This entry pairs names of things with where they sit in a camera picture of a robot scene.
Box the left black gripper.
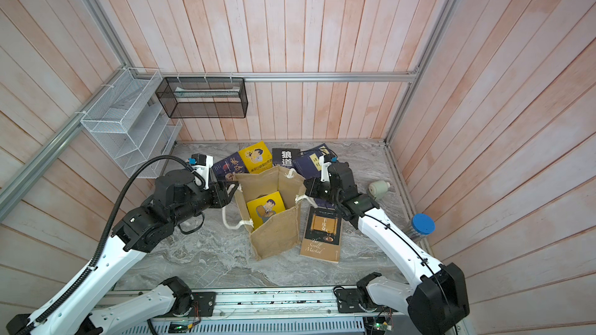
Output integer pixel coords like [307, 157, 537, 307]
[171, 180, 241, 226]

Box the dark old man book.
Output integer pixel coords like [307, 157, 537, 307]
[211, 152, 248, 181]

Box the yellow cartoon book front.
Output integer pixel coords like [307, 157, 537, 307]
[246, 192, 286, 230]

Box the yellow cartoon book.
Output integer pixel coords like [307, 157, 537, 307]
[246, 192, 286, 230]
[238, 141, 273, 174]

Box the burlap canvas tote bag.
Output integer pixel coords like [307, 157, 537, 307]
[234, 166, 306, 261]

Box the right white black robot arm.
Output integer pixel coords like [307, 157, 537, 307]
[304, 155, 470, 334]

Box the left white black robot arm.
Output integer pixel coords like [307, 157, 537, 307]
[6, 169, 238, 334]

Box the navy book yellow label middle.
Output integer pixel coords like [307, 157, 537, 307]
[293, 151, 324, 180]

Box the navy book far right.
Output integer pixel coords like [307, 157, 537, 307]
[306, 144, 337, 161]

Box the brown gold cover book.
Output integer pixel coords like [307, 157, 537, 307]
[300, 207, 342, 263]

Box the black wolf title book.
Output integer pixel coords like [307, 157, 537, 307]
[272, 148, 301, 169]

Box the clear jar blue lid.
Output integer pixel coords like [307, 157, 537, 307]
[402, 213, 436, 243]

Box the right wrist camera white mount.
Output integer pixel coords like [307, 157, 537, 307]
[318, 154, 337, 183]

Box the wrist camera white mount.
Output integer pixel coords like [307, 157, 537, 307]
[189, 154, 214, 189]
[318, 154, 337, 183]

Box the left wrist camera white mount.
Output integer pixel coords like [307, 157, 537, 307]
[189, 154, 214, 189]

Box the black wire mesh basket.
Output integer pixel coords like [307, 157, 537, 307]
[156, 76, 248, 119]

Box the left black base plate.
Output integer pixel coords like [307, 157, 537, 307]
[179, 292, 217, 318]

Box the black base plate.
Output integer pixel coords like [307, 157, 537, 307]
[332, 285, 371, 313]
[179, 292, 217, 318]

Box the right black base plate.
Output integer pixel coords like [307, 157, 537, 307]
[332, 285, 371, 313]

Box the aluminium mounting rail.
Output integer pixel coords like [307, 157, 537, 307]
[81, 278, 386, 334]

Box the white wire mesh shelf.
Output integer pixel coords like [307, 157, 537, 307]
[81, 68, 182, 177]

